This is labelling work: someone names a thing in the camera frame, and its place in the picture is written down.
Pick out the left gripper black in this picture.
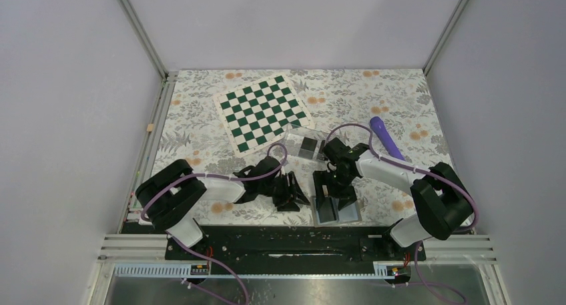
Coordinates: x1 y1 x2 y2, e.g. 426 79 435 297
259 172 310 212

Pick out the floral tablecloth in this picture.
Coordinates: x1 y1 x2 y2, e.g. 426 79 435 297
150 69 453 226

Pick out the clear acrylic card box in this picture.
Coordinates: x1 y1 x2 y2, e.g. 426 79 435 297
283 124 328 162

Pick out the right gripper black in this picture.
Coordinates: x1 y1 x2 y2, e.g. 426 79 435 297
313 169 357 211

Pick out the beige leather card holder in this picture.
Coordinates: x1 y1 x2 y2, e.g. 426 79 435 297
311 197 362 228

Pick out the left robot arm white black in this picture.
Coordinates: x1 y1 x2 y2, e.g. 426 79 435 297
134 156 309 259

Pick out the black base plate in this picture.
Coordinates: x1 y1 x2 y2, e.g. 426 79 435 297
192 226 426 275

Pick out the green white chessboard mat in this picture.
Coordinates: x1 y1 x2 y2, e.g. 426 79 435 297
212 73 316 158

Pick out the single thin credit card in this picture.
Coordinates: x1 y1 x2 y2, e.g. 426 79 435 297
316 197 338 224

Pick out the purple pen-shaped tool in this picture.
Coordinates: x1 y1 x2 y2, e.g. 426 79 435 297
369 116 404 161

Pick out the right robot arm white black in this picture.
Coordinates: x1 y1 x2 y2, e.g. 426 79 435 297
313 137 474 260

